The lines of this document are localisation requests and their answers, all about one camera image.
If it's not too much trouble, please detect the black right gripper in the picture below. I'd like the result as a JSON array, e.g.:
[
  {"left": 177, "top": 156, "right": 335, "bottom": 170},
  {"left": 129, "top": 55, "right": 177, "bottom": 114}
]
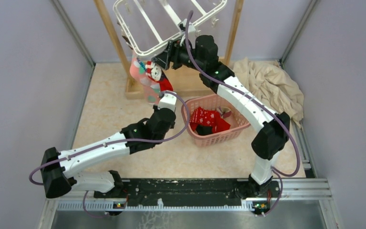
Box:
[{"left": 151, "top": 37, "right": 205, "bottom": 73}]

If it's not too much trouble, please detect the red snowman face sock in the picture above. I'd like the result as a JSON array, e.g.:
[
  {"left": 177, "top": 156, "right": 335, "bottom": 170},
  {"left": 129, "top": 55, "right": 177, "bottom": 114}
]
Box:
[{"left": 145, "top": 61, "right": 174, "bottom": 91}]

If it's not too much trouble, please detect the pink sock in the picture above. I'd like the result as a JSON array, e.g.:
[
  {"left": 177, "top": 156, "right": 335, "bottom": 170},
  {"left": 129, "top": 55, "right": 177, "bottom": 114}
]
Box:
[{"left": 130, "top": 51, "right": 160, "bottom": 104}]

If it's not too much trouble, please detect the red patterned sock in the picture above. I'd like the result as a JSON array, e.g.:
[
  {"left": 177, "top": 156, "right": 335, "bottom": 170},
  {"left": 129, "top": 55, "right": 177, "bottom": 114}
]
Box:
[{"left": 189, "top": 107, "right": 221, "bottom": 131}]

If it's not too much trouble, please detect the pink plastic laundry basket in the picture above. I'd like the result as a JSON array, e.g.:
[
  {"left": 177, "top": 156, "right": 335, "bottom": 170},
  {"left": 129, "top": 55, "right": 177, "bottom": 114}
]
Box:
[{"left": 181, "top": 94, "right": 250, "bottom": 146}]

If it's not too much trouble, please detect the striped maroon purple sock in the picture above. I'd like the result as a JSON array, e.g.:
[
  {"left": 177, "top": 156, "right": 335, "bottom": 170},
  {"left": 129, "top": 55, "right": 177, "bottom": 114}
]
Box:
[{"left": 217, "top": 107, "right": 232, "bottom": 119}]

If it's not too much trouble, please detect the red plain sock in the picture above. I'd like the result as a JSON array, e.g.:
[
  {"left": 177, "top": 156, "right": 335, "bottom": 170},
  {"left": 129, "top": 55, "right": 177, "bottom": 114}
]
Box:
[{"left": 213, "top": 116, "right": 231, "bottom": 133}]

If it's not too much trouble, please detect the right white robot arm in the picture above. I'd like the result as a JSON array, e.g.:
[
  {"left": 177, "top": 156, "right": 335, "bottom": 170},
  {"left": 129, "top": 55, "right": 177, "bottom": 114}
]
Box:
[{"left": 151, "top": 35, "right": 291, "bottom": 197}]

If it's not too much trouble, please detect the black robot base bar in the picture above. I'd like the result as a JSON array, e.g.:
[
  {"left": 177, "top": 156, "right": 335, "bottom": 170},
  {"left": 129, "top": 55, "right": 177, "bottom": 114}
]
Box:
[{"left": 56, "top": 177, "right": 282, "bottom": 217}]

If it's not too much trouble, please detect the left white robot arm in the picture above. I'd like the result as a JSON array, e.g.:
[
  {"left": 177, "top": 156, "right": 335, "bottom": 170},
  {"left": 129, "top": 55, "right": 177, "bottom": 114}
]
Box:
[{"left": 40, "top": 108, "right": 176, "bottom": 198}]

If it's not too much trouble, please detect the white plastic clip hanger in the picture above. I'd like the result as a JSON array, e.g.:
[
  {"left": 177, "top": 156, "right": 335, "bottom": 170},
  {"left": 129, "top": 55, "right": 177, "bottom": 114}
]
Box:
[{"left": 112, "top": 0, "right": 227, "bottom": 58}]

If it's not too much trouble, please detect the beige brown sock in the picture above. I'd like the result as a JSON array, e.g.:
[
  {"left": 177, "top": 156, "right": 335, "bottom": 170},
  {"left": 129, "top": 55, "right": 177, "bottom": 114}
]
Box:
[{"left": 117, "top": 21, "right": 133, "bottom": 50}]

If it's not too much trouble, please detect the beige crumpled cloth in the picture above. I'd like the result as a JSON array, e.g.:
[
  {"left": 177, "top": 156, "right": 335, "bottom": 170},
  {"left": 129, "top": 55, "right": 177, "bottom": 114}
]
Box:
[{"left": 229, "top": 58, "right": 305, "bottom": 128}]

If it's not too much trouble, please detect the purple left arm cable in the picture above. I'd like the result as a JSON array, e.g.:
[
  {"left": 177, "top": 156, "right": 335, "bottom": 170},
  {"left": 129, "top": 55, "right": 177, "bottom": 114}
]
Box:
[{"left": 28, "top": 91, "right": 192, "bottom": 219}]

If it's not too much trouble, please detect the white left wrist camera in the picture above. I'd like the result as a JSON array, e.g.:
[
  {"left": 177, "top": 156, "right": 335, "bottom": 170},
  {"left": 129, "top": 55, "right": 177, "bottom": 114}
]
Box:
[{"left": 157, "top": 91, "right": 177, "bottom": 112}]

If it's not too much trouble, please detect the wooden drying rack frame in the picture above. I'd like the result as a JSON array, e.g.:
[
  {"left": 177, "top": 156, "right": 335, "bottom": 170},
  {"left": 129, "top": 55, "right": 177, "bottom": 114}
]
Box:
[{"left": 93, "top": 0, "right": 244, "bottom": 99}]

